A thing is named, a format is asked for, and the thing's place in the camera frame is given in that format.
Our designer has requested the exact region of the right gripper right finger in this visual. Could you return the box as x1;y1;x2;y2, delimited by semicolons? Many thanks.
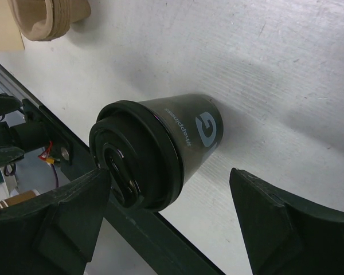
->
229;168;344;274

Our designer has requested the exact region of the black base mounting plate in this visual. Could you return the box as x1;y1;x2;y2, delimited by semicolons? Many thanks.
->
0;61;227;275

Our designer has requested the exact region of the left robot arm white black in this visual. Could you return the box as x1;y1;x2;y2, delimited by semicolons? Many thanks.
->
0;94;50;168

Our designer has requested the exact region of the brown paper bag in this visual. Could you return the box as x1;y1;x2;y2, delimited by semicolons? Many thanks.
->
0;0;25;52

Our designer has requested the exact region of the dark translucent coffee cup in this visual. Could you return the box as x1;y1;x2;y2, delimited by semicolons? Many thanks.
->
140;94;224;183

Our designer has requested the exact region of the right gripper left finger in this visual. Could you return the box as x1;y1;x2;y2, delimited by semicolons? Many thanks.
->
0;169;111;274

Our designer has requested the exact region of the brown cardboard cup carrier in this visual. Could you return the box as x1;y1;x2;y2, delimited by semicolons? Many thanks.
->
8;0;91;41

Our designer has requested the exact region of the black cup lid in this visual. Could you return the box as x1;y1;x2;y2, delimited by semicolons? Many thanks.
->
89;100;183;212

